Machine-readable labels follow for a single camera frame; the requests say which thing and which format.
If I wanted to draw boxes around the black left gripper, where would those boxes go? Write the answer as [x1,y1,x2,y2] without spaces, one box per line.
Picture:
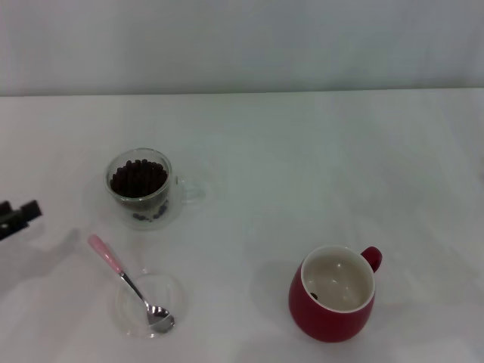
[0,200,44,242]

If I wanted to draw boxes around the pink-handled metal spoon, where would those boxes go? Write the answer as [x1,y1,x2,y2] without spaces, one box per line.
[87,234,176,334]

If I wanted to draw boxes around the red mug white inside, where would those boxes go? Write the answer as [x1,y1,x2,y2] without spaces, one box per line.
[288,244,383,343]

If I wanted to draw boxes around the dark coffee beans heap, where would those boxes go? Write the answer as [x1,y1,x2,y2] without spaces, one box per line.
[109,158,169,222]

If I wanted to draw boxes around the clear glass saucer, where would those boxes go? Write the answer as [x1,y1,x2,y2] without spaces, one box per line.
[115,268,186,339]

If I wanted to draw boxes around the clear double-wall glass cup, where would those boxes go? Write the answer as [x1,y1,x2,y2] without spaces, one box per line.
[102,147,207,231]

